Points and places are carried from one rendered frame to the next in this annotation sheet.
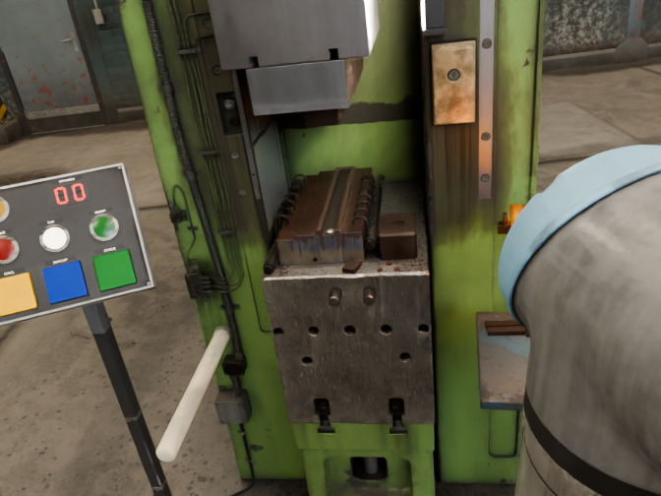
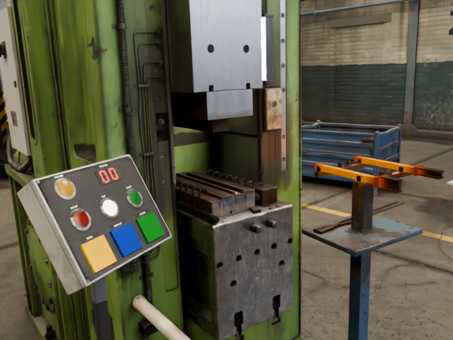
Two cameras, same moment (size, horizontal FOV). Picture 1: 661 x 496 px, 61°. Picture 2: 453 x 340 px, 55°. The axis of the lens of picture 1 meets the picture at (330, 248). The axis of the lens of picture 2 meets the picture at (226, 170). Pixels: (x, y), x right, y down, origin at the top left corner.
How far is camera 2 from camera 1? 116 cm
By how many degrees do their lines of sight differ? 45
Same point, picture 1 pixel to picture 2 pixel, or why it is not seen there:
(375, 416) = (265, 314)
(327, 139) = not seen: hidden behind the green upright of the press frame
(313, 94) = (237, 108)
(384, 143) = (195, 157)
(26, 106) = not seen: outside the picture
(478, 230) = (282, 189)
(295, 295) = (231, 234)
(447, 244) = not seen: hidden behind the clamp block
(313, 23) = (240, 69)
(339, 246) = (243, 200)
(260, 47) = (215, 80)
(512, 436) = (297, 322)
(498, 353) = (335, 237)
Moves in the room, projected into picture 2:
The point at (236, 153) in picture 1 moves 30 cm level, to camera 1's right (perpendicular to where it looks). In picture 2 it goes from (163, 154) to (221, 142)
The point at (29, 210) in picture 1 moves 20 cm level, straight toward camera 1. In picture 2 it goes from (87, 187) to (159, 190)
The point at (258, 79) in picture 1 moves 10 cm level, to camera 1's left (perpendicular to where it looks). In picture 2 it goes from (212, 98) to (190, 100)
